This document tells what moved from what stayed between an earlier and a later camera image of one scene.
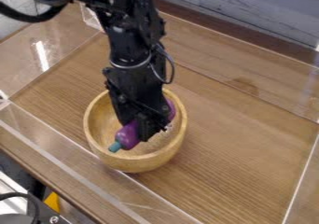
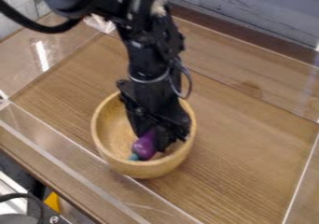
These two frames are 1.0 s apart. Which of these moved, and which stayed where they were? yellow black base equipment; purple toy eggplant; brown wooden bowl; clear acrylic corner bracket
Moved: purple toy eggplant; brown wooden bowl
Stayed: clear acrylic corner bracket; yellow black base equipment
